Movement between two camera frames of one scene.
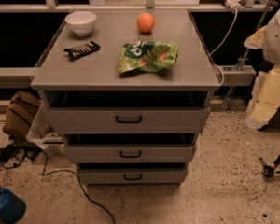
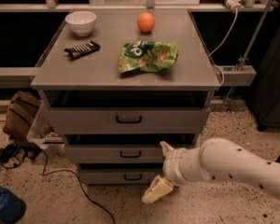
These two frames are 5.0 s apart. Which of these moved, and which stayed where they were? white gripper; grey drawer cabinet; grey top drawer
Moved: white gripper
Stayed: grey top drawer; grey drawer cabinet
